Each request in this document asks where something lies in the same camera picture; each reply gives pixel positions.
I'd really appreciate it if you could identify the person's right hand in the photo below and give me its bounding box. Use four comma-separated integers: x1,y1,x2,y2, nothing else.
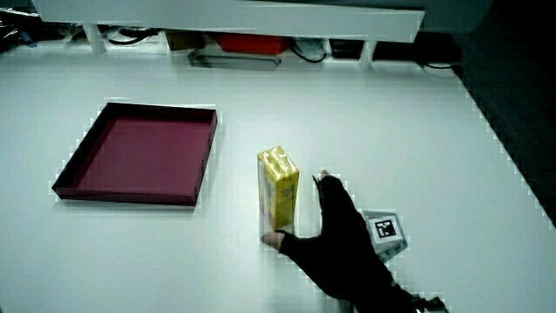
261,169,410,307

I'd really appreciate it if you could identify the yellow ice redtea carton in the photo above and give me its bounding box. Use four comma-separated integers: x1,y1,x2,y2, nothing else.
256,145,301,232

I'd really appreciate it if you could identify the person's right forearm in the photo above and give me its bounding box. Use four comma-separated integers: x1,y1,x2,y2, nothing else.
352,283,449,313

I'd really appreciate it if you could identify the black box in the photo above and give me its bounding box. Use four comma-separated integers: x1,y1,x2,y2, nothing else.
328,38,367,61

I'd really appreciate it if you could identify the grey flat tray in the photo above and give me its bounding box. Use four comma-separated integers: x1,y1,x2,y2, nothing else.
187,49,283,72

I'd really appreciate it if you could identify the maroon square tray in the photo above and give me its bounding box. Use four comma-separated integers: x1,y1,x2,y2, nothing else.
51,102,219,207

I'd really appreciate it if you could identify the red box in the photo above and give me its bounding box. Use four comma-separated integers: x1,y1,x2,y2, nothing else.
214,33,293,57

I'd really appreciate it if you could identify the white desk shelf riser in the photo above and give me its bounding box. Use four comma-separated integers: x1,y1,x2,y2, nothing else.
31,0,427,70

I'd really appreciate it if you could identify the brown box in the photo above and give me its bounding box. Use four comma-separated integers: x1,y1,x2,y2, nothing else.
164,30,206,52

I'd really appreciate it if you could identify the black cable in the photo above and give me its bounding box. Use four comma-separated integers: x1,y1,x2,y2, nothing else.
288,42,328,64
105,27,162,47

